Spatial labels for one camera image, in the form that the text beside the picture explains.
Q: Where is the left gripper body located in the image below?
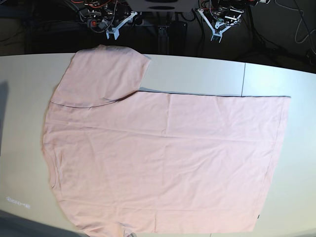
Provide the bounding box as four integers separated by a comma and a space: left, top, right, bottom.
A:
210, 7, 243, 27

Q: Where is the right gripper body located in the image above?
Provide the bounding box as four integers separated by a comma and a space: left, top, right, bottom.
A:
86, 7, 131, 34

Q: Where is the pink T-shirt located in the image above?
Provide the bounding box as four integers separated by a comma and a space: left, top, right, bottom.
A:
42, 45, 290, 237

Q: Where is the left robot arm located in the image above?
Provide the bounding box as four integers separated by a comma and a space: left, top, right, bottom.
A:
200, 0, 270, 26

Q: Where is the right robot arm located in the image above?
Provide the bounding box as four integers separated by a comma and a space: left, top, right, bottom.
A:
65, 0, 138, 38

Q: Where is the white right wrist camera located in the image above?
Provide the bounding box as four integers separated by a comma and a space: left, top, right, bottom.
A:
106, 28, 119, 40

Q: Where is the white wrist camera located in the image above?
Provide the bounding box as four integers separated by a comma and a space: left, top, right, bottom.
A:
211, 31, 222, 43
106, 28, 119, 40

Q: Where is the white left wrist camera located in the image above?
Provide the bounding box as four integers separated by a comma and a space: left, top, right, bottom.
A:
211, 31, 222, 43

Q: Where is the black table leg post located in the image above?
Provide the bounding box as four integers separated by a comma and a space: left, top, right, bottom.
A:
158, 26, 169, 55

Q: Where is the grey cable on floor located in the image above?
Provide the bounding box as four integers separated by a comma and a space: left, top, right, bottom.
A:
293, 0, 316, 44

